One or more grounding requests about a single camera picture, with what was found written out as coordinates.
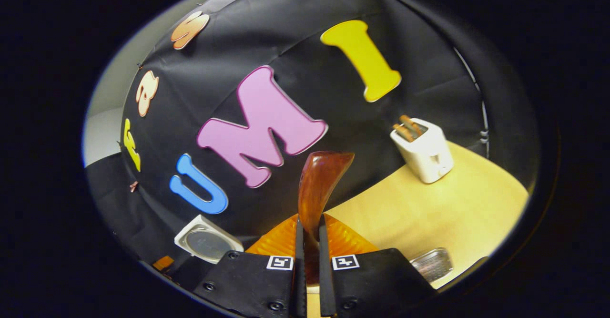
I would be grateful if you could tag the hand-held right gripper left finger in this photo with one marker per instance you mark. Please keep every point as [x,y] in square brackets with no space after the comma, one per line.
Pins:
[252,284]

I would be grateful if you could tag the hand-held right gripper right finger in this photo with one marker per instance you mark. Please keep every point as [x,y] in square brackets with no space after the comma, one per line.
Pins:
[376,282]

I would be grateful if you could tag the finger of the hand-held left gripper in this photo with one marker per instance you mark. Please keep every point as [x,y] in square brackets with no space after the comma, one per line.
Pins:
[163,262]

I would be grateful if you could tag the white rice cooker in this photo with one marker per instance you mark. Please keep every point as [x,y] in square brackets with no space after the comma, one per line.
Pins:
[207,244]

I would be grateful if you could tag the brown wooden spoon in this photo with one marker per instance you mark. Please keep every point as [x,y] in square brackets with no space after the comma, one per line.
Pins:
[319,184]

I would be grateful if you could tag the copper cloth clip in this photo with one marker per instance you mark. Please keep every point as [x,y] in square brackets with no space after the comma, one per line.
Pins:
[133,186]

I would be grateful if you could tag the white toaster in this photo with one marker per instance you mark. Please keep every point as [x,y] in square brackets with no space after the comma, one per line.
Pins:
[426,156]

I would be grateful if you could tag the toast slice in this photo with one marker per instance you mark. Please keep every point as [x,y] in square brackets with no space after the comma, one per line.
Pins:
[412,123]
[404,132]

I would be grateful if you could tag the black backdrop cloth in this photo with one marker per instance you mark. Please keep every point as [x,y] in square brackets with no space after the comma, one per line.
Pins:
[228,70]

